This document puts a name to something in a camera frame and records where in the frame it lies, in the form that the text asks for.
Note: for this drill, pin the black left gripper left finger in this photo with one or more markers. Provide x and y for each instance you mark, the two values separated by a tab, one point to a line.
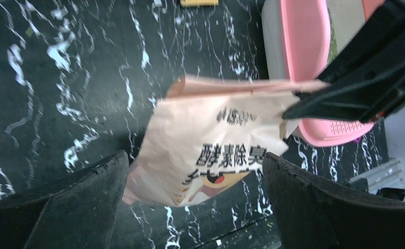
76	211

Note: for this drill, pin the orange snack packet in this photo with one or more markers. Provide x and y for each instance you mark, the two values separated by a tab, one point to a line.
198	3

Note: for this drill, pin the cat litter bag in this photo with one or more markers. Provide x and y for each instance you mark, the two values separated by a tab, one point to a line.
207	134

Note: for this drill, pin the purple litter scoop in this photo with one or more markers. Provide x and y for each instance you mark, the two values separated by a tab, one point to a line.
358	140

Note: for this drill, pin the pink cat litter box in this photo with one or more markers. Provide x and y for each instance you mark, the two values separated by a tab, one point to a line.
297	37

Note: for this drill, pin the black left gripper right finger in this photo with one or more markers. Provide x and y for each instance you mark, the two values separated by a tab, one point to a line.
314	212

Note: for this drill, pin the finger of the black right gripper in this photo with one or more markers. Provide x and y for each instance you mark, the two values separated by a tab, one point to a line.
366	81

